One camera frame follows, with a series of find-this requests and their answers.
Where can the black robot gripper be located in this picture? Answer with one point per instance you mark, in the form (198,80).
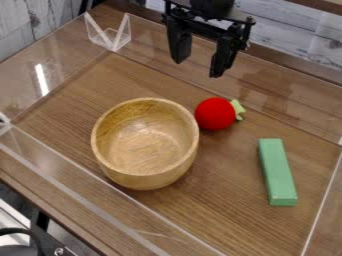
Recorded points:
(212,18)

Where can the red toy fruit green leaves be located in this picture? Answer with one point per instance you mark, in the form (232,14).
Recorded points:
(217,113)

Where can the round wooden bowl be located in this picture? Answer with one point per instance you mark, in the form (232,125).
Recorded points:
(145,142)

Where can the green rectangular block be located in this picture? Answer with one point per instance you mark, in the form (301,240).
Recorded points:
(277,171)

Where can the clear acrylic corner bracket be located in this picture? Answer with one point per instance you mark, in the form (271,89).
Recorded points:
(109,38)

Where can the black table leg bracket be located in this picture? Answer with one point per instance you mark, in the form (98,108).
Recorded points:
(51,245)

